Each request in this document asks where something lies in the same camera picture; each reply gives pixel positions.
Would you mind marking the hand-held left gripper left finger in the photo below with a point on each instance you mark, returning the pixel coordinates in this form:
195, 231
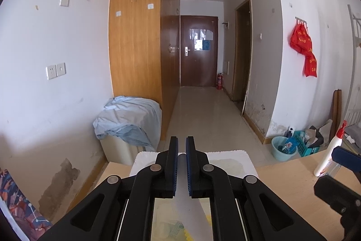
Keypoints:
176, 167

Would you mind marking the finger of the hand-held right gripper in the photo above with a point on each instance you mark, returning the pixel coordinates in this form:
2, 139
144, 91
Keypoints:
335, 193
347, 157

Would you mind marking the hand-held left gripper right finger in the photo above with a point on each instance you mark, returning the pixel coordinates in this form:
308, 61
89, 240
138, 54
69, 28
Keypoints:
188, 170

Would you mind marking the white towel mat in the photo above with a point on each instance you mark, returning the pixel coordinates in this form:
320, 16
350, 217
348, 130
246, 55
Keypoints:
246, 157

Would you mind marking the white spray bottle red trigger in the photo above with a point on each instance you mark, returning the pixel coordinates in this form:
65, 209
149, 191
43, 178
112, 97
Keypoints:
327, 156

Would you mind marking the crumpled brown paper bag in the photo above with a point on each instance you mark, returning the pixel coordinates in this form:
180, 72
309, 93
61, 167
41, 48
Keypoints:
318, 133

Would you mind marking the pale yellow cloth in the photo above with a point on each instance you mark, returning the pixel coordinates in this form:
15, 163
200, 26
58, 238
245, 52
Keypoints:
228, 169

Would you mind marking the teal cardboard box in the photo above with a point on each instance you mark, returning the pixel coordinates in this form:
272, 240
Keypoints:
303, 146

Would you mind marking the wooden boards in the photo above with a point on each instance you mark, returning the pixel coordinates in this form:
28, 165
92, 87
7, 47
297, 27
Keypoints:
337, 111

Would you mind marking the white appliance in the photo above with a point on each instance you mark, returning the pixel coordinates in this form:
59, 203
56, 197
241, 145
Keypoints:
118, 150

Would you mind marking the teal plastic basin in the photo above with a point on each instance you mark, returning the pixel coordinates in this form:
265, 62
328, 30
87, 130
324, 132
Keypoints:
277, 152

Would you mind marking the light blue bed sheet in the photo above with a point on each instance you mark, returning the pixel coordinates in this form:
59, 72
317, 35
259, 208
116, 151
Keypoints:
127, 116

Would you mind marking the red fire extinguisher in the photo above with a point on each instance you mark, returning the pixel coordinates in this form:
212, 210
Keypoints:
219, 82

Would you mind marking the red plastic bag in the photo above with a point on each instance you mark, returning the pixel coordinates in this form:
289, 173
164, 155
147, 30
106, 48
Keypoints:
310, 66
300, 39

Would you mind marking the dark brown door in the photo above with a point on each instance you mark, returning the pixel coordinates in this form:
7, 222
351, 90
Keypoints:
198, 68

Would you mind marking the wooden wardrobe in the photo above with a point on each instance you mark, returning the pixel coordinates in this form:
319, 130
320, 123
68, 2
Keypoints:
135, 46

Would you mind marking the papers on door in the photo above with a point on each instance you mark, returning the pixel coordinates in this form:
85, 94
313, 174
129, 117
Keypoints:
200, 37

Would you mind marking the white metal bed frame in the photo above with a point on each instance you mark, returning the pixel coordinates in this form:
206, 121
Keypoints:
351, 60

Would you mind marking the wooden door frame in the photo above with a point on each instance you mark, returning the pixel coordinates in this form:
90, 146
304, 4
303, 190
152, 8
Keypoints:
248, 60

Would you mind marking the metal wall hook rack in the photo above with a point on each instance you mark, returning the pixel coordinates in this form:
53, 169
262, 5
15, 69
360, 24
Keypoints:
301, 19

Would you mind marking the white wall switch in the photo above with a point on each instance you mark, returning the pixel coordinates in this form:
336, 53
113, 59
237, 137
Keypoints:
64, 1
61, 69

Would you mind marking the white wall socket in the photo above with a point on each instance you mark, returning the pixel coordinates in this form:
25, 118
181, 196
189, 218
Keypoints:
51, 72

